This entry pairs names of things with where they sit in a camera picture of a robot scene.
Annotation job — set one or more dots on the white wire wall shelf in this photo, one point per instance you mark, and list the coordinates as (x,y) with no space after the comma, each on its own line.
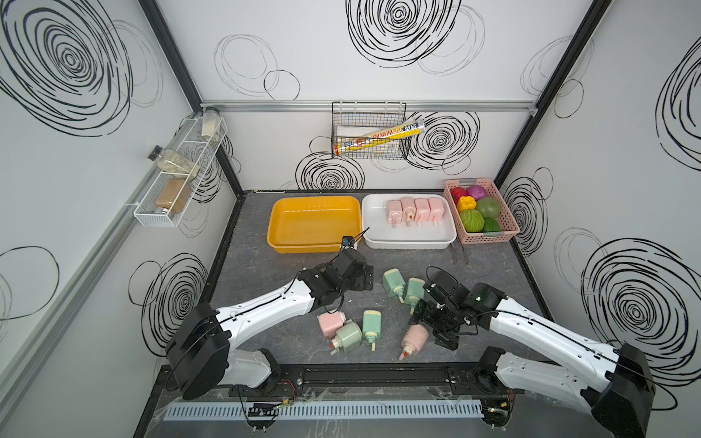
(189,142)

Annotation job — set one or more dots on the clear bottle on shelf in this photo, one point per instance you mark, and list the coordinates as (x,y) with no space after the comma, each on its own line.
(174,163)

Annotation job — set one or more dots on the black corner frame post left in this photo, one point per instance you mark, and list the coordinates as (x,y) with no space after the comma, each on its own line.
(157,22)

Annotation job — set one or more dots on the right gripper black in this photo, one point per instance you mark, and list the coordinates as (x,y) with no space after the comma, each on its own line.
(443,338)

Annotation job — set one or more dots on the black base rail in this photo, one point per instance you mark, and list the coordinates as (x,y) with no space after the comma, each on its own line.
(475,379)

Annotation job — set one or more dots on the purple toy vegetable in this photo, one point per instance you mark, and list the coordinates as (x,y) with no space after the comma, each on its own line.
(477,192)

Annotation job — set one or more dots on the white plastic storage tray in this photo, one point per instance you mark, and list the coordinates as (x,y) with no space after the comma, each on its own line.
(380,235)

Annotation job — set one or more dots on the aluminium wall rail back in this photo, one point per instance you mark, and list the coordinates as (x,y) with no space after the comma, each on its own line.
(524,106)

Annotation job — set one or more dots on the pink perforated plastic basket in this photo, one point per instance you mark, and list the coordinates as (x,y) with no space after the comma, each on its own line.
(506,220)

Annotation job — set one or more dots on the white slotted cable duct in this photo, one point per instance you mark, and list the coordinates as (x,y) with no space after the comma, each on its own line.
(330,410)

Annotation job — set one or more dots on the green toy apple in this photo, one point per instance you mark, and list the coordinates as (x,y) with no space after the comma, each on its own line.
(489,207)

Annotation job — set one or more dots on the yellow plastic storage tray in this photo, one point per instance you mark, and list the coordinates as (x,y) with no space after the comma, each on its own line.
(313,224)

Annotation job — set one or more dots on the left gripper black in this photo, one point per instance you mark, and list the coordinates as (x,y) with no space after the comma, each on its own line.
(360,283)

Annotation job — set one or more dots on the glass jar on shelf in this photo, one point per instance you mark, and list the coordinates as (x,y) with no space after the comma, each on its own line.
(210,121)

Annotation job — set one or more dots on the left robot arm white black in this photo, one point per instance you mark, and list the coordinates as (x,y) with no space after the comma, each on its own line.
(204,353)

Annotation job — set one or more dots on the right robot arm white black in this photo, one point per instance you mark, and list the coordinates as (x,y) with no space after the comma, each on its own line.
(613,384)

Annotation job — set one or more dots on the red toy pepper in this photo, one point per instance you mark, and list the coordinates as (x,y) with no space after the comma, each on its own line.
(457,193)

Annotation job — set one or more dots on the dark green toy vegetable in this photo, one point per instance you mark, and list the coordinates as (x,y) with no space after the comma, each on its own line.
(474,222)

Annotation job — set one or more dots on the black wire wall basket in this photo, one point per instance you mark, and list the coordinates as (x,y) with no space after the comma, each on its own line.
(354,123)

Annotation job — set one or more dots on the yellow red foil roll box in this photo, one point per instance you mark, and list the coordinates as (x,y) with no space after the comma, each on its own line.
(378,138)

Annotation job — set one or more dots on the yellow toy pepper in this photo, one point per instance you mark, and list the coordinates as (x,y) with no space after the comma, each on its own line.
(466,203)

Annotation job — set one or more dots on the black corner frame post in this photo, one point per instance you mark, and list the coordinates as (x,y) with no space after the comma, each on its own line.
(571,55)
(157,22)

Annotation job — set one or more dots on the aluminium wall rail left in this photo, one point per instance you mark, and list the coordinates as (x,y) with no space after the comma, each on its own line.
(31,358)

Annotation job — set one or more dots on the aluminium wall rail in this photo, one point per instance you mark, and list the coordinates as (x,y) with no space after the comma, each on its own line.
(31,358)
(524,106)

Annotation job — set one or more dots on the black corner frame post right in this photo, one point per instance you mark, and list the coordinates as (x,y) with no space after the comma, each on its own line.
(571,55)

